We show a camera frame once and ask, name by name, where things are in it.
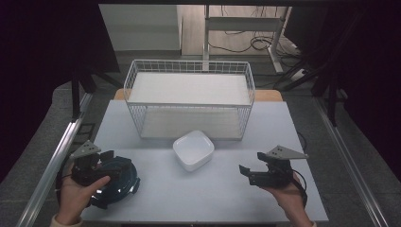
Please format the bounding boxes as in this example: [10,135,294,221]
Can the aluminium rail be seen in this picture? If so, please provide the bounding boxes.
[312,94,392,227]
[15,93,95,227]

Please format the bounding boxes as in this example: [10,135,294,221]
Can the black floor cables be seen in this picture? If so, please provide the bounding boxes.
[207,4,305,61]

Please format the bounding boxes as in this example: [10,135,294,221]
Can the white desk frame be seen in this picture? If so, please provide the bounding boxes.
[202,4,293,74]

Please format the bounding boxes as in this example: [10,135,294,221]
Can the black metal stand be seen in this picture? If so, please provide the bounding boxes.
[273,12,363,128]
[70,64,125,123]

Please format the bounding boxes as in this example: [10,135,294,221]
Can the white power strip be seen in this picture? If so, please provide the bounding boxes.
[288,68,309,82]

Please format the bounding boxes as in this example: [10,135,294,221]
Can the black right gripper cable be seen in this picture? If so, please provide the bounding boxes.
[291,169,309,210]

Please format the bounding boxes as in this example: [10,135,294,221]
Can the wooden table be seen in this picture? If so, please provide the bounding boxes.
[113,88,284,103]

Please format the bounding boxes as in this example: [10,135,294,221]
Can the round glass container blue lid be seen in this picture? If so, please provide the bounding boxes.
[89,155,141,210]

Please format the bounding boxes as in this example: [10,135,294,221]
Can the person's right hand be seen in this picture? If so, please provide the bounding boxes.
[263,174,314,227]

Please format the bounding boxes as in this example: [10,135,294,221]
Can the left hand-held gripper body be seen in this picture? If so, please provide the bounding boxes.
[69,140,109,187]

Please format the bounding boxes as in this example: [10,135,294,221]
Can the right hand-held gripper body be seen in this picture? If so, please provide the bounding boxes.
[248,145,309,190]

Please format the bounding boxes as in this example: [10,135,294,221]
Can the black cable beside table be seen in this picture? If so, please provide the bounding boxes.
[297,131,307,153]

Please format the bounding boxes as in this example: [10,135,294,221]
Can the white cabinet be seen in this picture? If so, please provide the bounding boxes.
[98,4,183,52]

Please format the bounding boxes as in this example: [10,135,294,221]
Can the white wire rack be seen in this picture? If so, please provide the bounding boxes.
[123,59,256,141]

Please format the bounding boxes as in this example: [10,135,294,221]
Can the white square bowl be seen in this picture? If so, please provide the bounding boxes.
[172,130,216,173]

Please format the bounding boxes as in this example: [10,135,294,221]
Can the person's left hand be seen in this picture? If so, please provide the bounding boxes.
[56,162,112,225]

